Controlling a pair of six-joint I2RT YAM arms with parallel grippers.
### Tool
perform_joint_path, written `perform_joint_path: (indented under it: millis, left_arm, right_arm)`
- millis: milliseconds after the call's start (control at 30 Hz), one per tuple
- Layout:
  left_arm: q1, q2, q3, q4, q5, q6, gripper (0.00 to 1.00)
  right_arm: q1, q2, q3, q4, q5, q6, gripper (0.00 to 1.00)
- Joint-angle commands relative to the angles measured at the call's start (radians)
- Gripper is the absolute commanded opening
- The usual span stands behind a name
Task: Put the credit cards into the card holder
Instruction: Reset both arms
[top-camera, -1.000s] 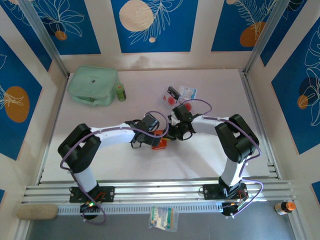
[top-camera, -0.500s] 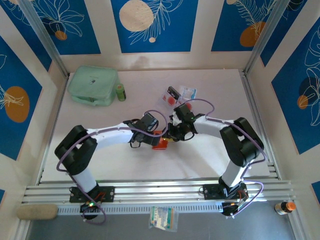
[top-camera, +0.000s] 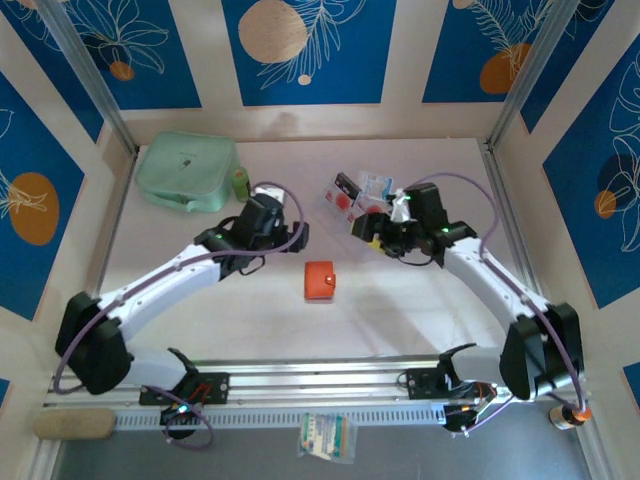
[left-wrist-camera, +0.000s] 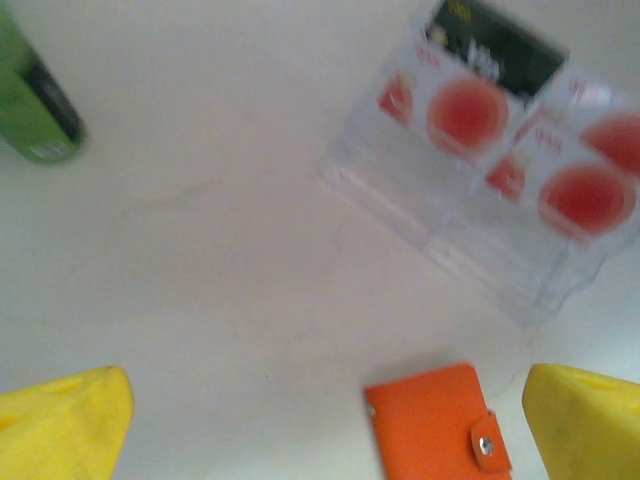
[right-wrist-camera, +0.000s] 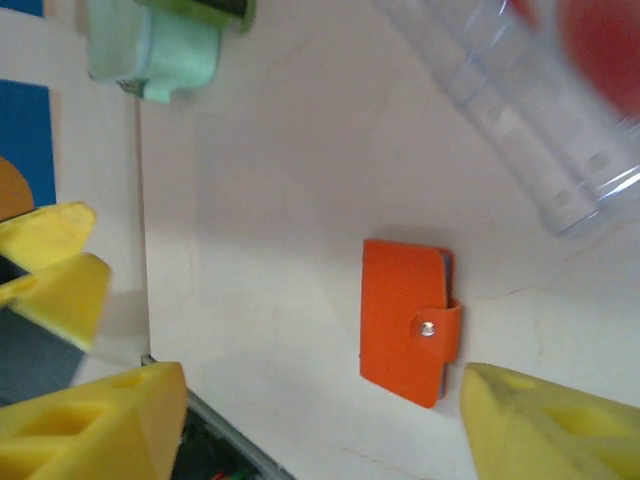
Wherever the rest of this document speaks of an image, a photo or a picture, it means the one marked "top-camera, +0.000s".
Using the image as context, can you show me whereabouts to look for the mint green zip pouch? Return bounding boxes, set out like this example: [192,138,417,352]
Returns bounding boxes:
[135,130,238,214]

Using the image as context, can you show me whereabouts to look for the aluminium frame post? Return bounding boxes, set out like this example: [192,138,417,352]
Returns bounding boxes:
[34,0,140,157]
[487,0,576,151]

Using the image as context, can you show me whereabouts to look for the black control box with LED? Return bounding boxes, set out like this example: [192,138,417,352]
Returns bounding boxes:
[159,403,202,442]
[442,403,490,437]

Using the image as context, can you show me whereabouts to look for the green plastic bottle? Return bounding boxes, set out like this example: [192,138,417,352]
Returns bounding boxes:
[229,167,254,204]

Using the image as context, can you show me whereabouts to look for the beige foam roll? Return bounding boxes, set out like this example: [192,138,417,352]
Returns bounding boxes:
[32,408,117,441]

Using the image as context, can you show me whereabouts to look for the black VIP card stack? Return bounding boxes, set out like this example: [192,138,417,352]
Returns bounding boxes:
[333,172,362,200]

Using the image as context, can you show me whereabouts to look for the clear acrylic card stand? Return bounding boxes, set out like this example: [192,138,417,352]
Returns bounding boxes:
[316,171,402,261]

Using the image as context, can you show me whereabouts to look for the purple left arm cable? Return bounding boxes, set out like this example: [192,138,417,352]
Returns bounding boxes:
[53,180,307,452]

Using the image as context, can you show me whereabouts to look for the brown bottle with orange cap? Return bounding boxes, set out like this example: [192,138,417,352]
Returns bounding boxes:
[548,403,594,431]

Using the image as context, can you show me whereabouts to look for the clear bag of printed packets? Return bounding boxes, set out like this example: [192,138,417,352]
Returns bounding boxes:
[297,411,359,464]

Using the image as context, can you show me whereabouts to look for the grey slotted cable duct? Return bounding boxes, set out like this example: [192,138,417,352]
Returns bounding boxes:
[113,403,447,432]

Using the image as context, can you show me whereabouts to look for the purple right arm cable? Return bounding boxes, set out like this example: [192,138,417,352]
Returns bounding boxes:
[408,172,587,436]

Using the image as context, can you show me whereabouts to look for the aluminium table side rail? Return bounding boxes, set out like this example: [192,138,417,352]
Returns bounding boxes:
[479,142,560,359]
[84,149,139,321]

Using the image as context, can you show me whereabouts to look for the orange felt card holder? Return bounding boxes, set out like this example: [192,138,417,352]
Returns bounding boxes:
[303,260,337,304]

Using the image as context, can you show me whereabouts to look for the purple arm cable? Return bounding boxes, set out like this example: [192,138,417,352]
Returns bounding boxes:
[408,172,587,436]
[53,180,307,452]

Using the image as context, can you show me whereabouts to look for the wide aluminium base rail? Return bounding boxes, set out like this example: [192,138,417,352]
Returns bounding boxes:
[42,355,594,409]

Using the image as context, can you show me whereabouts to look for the white blue sachet packet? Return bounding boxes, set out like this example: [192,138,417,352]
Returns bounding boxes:
[358,169,397,201]

